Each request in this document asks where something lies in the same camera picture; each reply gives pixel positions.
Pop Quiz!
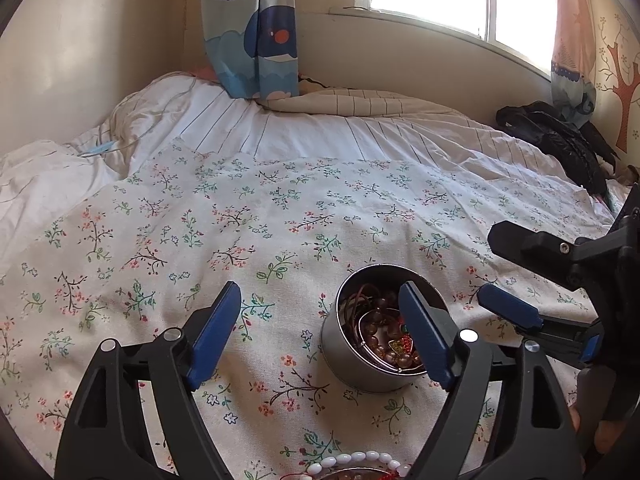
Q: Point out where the white bead bracelet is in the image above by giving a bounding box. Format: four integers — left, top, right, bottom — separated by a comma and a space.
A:
305, 450, 412, 478

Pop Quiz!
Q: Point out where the jewelry pile in tin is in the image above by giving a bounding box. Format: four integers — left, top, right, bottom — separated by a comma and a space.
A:
338, 283, 424, 375

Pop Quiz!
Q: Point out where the person right hand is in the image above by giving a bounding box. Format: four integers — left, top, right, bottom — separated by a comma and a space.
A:
568, 403, 627, 455

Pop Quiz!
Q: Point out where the black jacket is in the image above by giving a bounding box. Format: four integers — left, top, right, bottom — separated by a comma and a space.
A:
496, 101, 618, 196

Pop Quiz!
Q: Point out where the round silver metal tin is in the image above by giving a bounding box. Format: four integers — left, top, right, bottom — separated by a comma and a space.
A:
321, 264, 446, 393

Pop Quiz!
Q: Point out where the floral white bedspread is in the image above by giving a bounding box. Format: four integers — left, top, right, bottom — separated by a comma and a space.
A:
1, 142, 613, 479

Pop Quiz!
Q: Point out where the right whale print curtain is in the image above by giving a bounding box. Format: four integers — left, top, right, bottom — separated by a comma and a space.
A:
551, 0, 597, 128

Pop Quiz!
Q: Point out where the whale print curtain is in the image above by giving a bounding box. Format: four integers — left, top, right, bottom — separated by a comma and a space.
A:
201, 0, 299, 101
551, 0, 597, 128

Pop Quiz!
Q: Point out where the beige striped pillow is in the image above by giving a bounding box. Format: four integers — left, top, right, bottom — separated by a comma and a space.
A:
257, 88, 465, 117

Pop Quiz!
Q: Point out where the white striped duvet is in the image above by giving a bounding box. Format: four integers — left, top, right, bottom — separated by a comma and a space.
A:
1, 73, 604, 240

